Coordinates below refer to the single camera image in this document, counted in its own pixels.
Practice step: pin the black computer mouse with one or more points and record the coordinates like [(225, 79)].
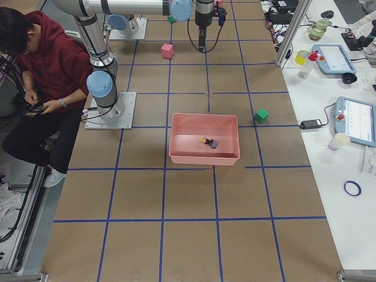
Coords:
[(327, 14)]

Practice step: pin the aluminium frame post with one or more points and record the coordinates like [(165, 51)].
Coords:
[(294, 25)]

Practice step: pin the teach pendant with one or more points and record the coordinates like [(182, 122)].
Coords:
[(333, 59), (356, 119)]

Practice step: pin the clear plastic bottle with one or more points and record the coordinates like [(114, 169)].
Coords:
[(308, 64)]

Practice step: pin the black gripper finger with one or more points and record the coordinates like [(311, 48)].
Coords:
[(202, 39)]

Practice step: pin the green tape rolls stack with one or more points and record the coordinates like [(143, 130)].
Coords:
[(318, 29)]

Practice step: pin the pink plastic bin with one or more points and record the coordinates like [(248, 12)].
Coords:
[(188, 130)]

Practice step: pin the person in red hoodie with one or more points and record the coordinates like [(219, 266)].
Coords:
[(54, 69)]

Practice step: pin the yellow push button switch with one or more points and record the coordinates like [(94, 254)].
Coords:
[(212, 143)]

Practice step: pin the far teach pendant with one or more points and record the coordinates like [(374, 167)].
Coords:
[(333, 59)]

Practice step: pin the black power adapter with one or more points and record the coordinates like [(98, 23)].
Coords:
[(310, 124)]

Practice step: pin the green foam cube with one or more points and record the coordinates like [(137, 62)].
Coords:
[(171, 19), (261, 115)]

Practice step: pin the yellow tape roll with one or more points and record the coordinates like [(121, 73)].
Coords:
[(301, 57)]

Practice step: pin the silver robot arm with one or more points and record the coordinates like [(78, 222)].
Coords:
[(123, 24), (102, 82)]

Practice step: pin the white paper cup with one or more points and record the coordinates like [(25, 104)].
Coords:
[(338, 141)]

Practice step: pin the near teach pendant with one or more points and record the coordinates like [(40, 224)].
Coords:
[(356, 119)]

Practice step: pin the black round cap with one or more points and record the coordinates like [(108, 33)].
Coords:
[(349, 78)]

